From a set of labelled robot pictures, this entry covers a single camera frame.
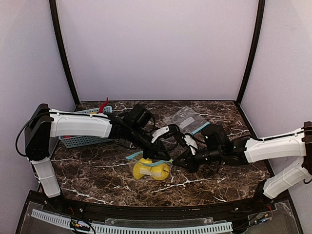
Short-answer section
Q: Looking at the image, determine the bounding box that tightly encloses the yellow toy mango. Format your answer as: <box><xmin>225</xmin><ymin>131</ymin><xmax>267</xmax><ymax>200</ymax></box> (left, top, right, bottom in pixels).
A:
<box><xmin>132</xmin><ymin>158</ymin><xmax>153</xmax><ymax>179</ymax></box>

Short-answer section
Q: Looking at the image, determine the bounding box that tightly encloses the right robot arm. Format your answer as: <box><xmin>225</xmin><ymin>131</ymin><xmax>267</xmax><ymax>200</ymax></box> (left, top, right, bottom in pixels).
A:
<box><xmin>173</xmin><ymin>121</ymin><xmax>312</xmax><ymax>200</ymax></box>

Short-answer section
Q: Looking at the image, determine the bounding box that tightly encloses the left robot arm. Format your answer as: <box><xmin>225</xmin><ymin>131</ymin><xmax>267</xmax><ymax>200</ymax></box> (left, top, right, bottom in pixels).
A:
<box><xmin>19</xmin><ymin>104</ymin><xmax>169</xmax><ymax>198</ymax></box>

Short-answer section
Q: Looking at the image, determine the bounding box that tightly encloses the red toy chili pepper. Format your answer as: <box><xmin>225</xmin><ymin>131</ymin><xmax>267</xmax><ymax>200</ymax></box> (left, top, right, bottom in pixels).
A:
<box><xmin>98</xmin><ymin>97</ymin><xmax>109</xmax><ymax>114</ymax></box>

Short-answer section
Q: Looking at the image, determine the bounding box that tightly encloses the blue perforated plastic basket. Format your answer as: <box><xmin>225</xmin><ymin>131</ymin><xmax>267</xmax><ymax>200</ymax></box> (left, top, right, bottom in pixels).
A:
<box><xmin>58</xmin><ymin>106</ymin><xmax>113</xmax><ymax>148</ymax></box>

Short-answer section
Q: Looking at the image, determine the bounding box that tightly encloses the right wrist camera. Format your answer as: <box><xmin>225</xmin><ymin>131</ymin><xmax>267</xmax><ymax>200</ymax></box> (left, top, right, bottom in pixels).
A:
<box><xmin>176</xmin><ymin>133</ymin><xmax>198</xmax><ymax>155</ymax></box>

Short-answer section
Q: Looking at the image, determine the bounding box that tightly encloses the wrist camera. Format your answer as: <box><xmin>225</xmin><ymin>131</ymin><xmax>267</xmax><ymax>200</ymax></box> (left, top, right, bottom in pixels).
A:
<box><xmin>176</xmin><ymin>133</ymin><xmax>198</xmax><ymax>155</ymax></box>
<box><xmin>151</xmin><ymin>124</ymin><xmax>183</xmax><ymax>143</ymax></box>

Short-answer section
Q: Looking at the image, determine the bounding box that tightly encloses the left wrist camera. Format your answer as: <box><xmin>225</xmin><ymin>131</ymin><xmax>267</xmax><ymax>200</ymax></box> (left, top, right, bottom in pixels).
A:
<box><xmin>151</xmin><ymin>124</ymin><xmax>183</xmax><ymax>143</ymax></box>

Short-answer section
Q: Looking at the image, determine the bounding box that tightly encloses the black front table rail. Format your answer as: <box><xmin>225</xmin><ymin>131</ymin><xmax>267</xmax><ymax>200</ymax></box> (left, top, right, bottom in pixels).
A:
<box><xmin>43</xmin><ymin>197</ymin><xmax>268</xmax><ymax>221</ymax></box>

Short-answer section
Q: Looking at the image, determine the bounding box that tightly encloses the grey slotted cable duct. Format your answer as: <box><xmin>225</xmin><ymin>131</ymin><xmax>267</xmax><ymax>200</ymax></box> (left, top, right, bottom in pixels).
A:
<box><xmin>31</xmin><ymin>209</ymin><xmax>233</xmax><ymax>234</ymax></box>

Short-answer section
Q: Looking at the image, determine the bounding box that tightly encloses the right black corner post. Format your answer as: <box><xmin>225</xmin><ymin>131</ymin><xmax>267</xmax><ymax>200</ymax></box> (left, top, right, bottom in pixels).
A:
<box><xmin>235</xmin><ymin>0</ymin><xmax>266</xmax><ymax>106</ymax></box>

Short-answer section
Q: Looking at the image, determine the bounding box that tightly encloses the black corner post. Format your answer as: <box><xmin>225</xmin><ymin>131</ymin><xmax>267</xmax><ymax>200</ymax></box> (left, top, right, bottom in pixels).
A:
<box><xmin>235</xmin><ymin>0</ymin><xmax>266</xmax><ymax>106</ymax></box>
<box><xmin>49</xmin><ymin>0</ymin><xmax>80</xmax><ymax>107</ymax></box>

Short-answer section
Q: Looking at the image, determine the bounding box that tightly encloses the left black corner post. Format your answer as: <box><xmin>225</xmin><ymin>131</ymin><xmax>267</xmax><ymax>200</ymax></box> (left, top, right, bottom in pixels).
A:
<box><xmin>49</xmin><ymin>0</ymin><xmax>80</xmax><ymax>107</ymax></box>

